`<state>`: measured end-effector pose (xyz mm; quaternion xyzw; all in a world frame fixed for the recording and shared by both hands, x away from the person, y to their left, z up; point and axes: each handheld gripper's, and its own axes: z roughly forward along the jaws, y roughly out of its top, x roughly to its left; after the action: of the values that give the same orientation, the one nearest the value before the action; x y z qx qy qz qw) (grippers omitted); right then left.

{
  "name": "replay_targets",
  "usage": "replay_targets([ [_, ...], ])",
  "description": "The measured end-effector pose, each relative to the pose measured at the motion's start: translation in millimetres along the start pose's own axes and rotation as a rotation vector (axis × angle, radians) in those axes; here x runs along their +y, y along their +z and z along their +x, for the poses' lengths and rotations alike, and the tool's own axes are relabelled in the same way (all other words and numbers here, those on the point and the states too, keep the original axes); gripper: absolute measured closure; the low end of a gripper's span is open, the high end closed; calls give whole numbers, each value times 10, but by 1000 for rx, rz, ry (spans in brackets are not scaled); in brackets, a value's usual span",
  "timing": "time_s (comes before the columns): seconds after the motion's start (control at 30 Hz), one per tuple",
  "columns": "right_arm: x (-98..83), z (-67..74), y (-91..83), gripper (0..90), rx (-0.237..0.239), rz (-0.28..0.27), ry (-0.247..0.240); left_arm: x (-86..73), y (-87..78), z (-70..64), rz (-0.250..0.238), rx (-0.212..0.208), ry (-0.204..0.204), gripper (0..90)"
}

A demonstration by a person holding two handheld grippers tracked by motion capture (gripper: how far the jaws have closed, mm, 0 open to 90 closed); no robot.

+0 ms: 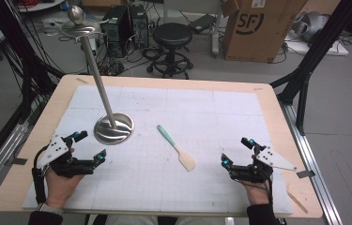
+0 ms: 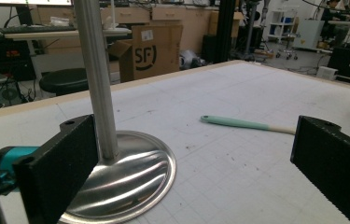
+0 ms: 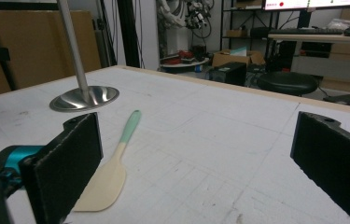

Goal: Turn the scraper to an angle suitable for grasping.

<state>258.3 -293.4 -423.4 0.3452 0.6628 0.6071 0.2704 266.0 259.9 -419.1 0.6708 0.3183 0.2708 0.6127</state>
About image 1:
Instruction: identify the green-handled wooden spatula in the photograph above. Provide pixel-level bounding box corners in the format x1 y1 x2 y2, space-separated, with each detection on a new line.
156 124 197 173

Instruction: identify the black tape strip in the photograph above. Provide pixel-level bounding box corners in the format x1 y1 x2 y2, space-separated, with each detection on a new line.
5 157 28 167
296 169 316 180

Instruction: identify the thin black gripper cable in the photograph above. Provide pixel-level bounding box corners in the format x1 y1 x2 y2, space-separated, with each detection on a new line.
241 170 275 207

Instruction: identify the black round stool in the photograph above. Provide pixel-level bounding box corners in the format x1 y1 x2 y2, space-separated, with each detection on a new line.
145 22 194 80

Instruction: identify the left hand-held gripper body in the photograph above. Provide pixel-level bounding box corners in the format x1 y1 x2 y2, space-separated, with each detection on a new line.
36 134 99 179

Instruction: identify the grey plastic cover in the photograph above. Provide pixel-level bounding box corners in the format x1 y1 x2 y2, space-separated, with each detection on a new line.
290 10 330 44

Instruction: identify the black metal frame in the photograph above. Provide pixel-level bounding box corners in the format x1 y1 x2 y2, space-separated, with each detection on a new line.
269 0 352 136
0 0 67 126

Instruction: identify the white gridded mat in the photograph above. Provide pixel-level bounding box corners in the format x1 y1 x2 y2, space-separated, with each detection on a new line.
22 85 294 216

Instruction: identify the silver wristwatch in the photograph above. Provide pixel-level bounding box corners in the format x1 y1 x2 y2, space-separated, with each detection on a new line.
37 202 65 217

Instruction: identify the thin wooden stick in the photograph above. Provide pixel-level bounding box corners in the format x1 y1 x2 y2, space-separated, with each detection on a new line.
285 189 310 216

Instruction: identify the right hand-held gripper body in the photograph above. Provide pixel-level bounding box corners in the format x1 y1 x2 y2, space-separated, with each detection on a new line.
228 142 298 184

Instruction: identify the black flat laptop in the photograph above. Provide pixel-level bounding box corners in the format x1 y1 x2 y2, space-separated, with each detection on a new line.
188 13 217 35

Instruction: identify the white floor board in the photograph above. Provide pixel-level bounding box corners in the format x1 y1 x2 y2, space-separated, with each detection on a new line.
283 32 350 57

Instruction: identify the steel stand with ball top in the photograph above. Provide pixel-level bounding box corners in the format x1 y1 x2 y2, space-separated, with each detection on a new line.
60 5 136 146

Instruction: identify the thick black gripper cable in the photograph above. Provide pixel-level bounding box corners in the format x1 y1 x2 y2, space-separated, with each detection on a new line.
31 144 52 205

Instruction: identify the person's left hand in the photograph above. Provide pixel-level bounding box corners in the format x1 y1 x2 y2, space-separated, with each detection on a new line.
45 169 85 210

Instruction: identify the large cardboard box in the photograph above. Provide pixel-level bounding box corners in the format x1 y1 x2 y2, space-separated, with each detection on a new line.
222 0 310 64

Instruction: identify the white round table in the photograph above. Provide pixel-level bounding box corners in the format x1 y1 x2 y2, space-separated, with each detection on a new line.
16 0 66 13

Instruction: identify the person's right hand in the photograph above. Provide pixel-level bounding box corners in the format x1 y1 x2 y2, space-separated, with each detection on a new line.
242 180 273 206

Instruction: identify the black computer tower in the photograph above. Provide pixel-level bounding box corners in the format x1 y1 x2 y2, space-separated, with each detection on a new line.
129 4 150 50
100 5 134 59

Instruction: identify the white stand leg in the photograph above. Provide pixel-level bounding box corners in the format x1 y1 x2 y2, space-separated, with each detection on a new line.
210 0 225 58

